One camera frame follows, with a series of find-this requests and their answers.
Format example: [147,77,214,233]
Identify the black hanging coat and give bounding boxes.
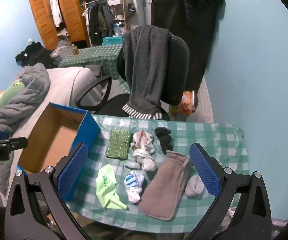
[151,0,226,93]

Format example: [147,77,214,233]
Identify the orange plastic bag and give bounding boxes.
[170,91,199,115]

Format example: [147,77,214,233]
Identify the grey pants with striped cuffs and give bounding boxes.
[122,25,171,120]

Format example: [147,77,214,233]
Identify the wooden wardrobe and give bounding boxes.
[29,0,90,51]

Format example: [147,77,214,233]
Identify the black hanging jacket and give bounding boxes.
[89,4,103,44]

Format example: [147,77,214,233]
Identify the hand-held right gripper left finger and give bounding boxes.
[4,142,89,240]

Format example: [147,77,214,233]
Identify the olive hanging jacket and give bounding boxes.
[98,4,114,39]

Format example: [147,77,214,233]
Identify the green checked tablecloth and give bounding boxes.
[61,114,249,233]

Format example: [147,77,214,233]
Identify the dark hanging bag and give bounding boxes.
[126,3,137,18]

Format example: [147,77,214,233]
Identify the beige patterned rolled socks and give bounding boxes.
[131,131,157,172]

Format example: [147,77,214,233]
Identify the white hanging shirt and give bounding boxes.
[50,0,63,27]

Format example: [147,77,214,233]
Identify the light grey sock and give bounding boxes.
[185,175,205,197]

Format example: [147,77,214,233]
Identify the white blue striped sock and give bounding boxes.
[124,170,145,204]

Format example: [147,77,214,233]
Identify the crumpled silver plastic bag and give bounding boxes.
[271,217,288,232]

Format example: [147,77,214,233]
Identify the black sock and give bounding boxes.
[155,127,174,155]

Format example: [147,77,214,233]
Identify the black office chair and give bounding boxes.
[76,26,190,121]

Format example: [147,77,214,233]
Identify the grey clothes pile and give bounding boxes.
[50,40,72,58]

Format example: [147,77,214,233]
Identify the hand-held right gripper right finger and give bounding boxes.
[186,142,272,240]

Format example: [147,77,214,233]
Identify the lime green cloth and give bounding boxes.
[95,164,129,210]

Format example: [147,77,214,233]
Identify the green plush pillow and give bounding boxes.
[0,79,24,110]

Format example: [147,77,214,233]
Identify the bed with white sheet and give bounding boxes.
[0,67,102,205]

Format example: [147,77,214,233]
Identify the wooden shelf unit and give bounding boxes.
[106,0,132,34]

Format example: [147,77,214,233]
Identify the blue cardboard box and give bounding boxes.
[17,102,100,202]

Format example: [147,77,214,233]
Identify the checked cloth covered table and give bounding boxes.
[59,44,132,93]

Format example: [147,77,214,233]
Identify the green sparkly dish cloth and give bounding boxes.
[105,129,132,160]

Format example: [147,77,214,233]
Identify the grey quilt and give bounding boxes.
[0,63,51,130]

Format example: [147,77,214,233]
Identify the black clothes pile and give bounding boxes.
[15,42,57,68]

